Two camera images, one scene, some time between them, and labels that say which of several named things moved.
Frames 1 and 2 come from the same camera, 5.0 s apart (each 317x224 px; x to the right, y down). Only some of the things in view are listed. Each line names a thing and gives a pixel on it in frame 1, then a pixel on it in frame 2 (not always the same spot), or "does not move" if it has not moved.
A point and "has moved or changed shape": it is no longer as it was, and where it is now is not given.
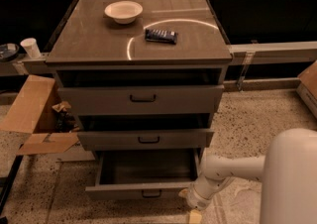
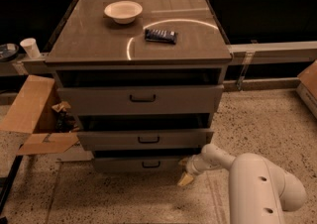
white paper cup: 32,48 does not move
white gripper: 197,199 → 192,167
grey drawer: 145,174 has moved or changed shape
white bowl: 124,12 does not move
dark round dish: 8,52 does not move
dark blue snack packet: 160,36 does not move
